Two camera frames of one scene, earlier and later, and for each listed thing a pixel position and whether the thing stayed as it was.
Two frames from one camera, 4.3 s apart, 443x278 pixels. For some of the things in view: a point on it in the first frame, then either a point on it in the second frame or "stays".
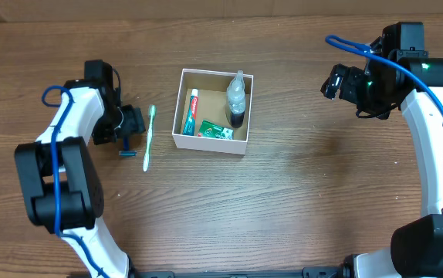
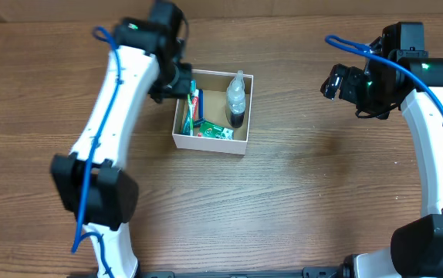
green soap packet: x=210 y=130 stays
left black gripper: x=133 y=120 → x=181 y=85
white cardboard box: x=212 y=106 stays
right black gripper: x=350 y=76 stays
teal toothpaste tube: x=189 y=127 stays
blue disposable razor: x=126 y=151 → x=201 y=109
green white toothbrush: x=152 y=110 → x=191 y=114
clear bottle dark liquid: x=236 y=96 stays
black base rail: x=343 y=271 stays
